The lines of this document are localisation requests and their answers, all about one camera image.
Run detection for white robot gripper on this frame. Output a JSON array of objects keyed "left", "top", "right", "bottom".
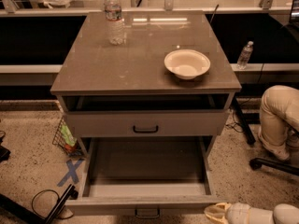
[{"left": 204, "top": 203, "right": 275, "bottom": 224}]

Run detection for drawer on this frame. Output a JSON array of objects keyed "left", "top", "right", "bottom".
[
  {"left": 64, "top": 111, "right": 228, "bottom": 138},
  {"left": 66, "top": 137, "right": 221, "bottom": 218}
]

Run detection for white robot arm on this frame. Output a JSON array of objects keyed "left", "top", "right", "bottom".
[{"left": 204, "top": 203, "right": 299, "bottom": 224}]

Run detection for closed middle drawer front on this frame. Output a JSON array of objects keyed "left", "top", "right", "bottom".
[{"left": 64, "top": 111, "right": 228, "bottom": 138}]

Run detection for grey drawer cabinet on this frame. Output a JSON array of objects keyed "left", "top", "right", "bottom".
[{"left": 51, "top": 11, "right": 241, "bottom": 151}]

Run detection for black office chair base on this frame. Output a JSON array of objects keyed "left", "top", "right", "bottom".
[{"left": 249, "top": 158, "right": 299, "bottom": 176}]

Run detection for black stand leg right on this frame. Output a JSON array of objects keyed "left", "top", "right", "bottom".
[{"left": 232, "top": 97, "right": 255, "bottom": 145}]

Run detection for black stand leg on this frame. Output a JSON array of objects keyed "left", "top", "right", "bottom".
[
  {"left": 0, "top": 185, "right": 78, "bottom": 224},
  {"left": 232, "top": 97, "right": 255, "bottom": 145}
]

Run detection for person legs beige trousers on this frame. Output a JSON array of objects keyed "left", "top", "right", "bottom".
[{"left": 258, "top": 85, "right": 299, "bottom": 161}]

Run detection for white paper bowl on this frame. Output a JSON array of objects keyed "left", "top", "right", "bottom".
[{"left": 164, "top": 49, "right": 210, "bottom": 80}]

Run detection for small water bottle on ledge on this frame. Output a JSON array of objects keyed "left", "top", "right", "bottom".
[{"left": 236, "top": 41, "right": 253, "bottom": 70}]

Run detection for black stand leg left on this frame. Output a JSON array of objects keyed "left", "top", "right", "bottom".
[{"left": 0, "top": 185, "right": 78, "bottom": 224}]

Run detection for clear water bottle on cabinet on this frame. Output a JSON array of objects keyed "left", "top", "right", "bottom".
[{"left": 104, "top": 0, "right": 124, "bottom": 45}]

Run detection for wire mesh basket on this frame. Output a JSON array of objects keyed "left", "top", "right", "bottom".
[{"left": 52, "top": 119, "right": 83, "bottom": 157}]

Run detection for black cable loop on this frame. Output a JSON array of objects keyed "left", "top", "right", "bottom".
[{"left": 31, "top": 189, "right": 62, "bottom": 217}]

